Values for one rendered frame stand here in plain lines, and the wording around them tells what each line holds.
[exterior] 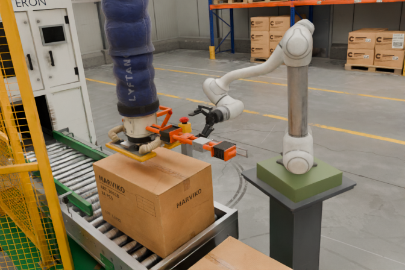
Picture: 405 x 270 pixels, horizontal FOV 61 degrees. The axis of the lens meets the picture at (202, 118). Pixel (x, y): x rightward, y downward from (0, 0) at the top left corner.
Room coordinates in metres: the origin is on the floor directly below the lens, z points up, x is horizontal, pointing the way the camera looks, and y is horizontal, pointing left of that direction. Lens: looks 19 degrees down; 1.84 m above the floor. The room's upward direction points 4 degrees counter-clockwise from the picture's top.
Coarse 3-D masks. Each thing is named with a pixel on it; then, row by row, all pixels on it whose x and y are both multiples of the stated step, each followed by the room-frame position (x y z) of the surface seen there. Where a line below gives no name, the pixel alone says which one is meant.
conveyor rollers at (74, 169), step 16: (64, 144) 3.20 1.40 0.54; (32, 160) 2.89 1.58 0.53; (64, 160) 2.83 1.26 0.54; (80, 160) 2.83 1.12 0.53; (32, 176) 2.55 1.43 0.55; (64, 176) 2.54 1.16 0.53; (80, 176) 2.54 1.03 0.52; (80, 192) 2.25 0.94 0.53; (96, 192) 2.24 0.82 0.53; (96, 208) 2.04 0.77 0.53; (96, 224) 1.85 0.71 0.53; (128, 240) 1.69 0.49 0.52; (144, 256) 1.55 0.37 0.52
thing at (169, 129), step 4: (160, 128) 1.63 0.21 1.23; (164, 128) 1.64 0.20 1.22; (168, 128) 1.65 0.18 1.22; (172, 128) 1.65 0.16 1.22; (176, 128) 1.65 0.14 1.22; (180, 128) 1.62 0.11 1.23; (160, 132) 1.61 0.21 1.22; (164, 132) 1.59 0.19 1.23; (168, 132) 1.60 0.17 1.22; (172, 132) 1.58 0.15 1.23; (176, 132) 1.60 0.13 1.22; (160, 136) 1.62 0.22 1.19; (164, 136) 1.60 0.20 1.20; (168, 136) 1.57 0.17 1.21; (164, 140) 1.59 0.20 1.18; (168, 140) 1.57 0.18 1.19; (172, 140) 1.58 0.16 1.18; (176, 140) 1.59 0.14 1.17
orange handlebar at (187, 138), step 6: (162, 108) 2.06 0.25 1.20; (168, 108) 2.02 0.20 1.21; (162, 114) 1.95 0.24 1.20; (156, 126) 1.73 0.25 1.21; (156, 132) 1.66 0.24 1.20; (180, 132) 1.61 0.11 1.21; (174, 138) 1.56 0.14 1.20; (180, 138) 1.54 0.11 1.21; (186, 138) 1.52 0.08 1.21; (192, 138) 1.53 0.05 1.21; (210, 144) 1.45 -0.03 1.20; (210, 150) 1.40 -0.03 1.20; (234, 150) 1.36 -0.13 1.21; (228, 156) 1.33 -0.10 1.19
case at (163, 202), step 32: (128, 160) 1.87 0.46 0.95; (160, 160) 1.84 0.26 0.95; (192, 160) 1.81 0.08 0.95; (128, 192) 1.64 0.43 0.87; (160, 192) 1.49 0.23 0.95; (192, 192) 1.63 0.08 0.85; (128, 224) 1.67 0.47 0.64; (160, 224) 1.47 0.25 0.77; (192, 224) 1.62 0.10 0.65; (160, 256) 1.49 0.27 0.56
